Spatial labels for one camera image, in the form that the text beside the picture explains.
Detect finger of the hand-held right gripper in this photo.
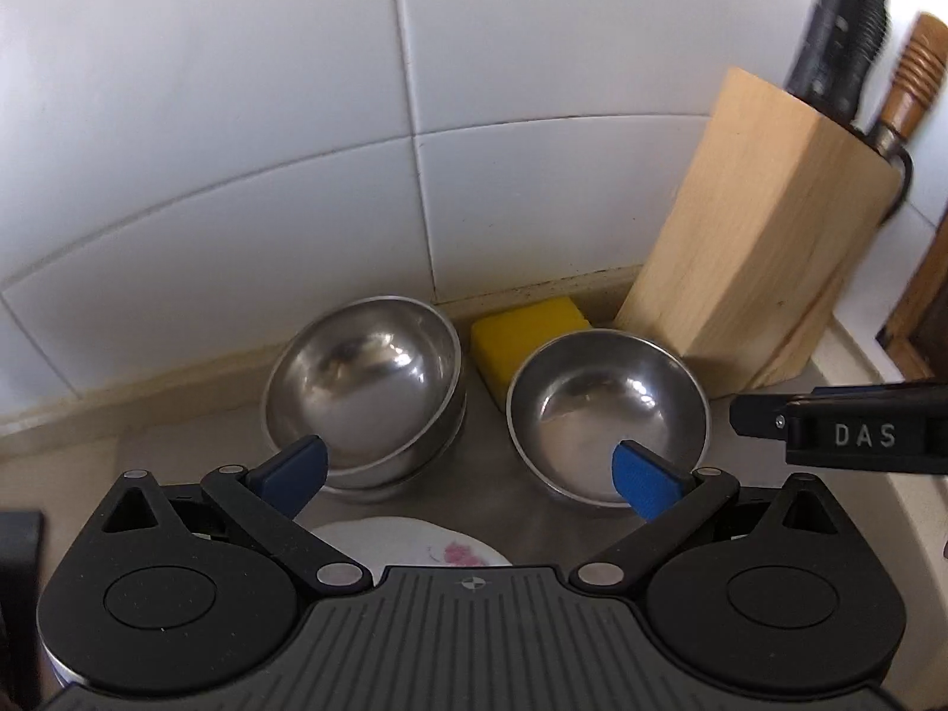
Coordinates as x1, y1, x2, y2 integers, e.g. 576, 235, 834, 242
729, 392, 793, 443

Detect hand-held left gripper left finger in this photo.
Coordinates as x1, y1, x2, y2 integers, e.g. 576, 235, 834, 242
100, 434, 373, 594

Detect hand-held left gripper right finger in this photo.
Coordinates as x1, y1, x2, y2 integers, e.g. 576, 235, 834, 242
569, 439, 853, 595

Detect stainless steel bowl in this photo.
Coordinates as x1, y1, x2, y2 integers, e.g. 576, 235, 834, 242
507, 332, 711, 510
262, 296, 462, 471
318, 377, 468, 506

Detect pale blue pink-flower plate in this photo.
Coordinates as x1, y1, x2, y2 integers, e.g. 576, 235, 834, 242
309, 516, 513, 576

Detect grey counter mat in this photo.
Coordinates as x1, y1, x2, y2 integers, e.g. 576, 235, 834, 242
118, 355, 823, 573

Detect wooden knife block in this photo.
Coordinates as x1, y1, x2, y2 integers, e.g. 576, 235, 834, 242
614, 66, 902, 394

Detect yellow sponge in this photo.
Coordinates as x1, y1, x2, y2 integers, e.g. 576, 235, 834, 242
472, 296, 594, 390

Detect black gas stove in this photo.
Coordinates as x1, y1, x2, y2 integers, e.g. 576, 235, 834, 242
0, 510, 43, 711

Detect brown wooden window frame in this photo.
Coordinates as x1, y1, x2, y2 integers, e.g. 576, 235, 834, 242
876, 233, 948, 380

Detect black loop handle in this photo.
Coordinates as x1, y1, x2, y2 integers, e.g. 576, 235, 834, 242
880, 150, 914, 228

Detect black ribbed handle knife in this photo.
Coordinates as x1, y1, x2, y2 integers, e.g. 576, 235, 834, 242
833, 0, 891, 130

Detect black knife handles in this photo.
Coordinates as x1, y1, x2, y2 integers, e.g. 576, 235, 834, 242
783, 0, 869, 106

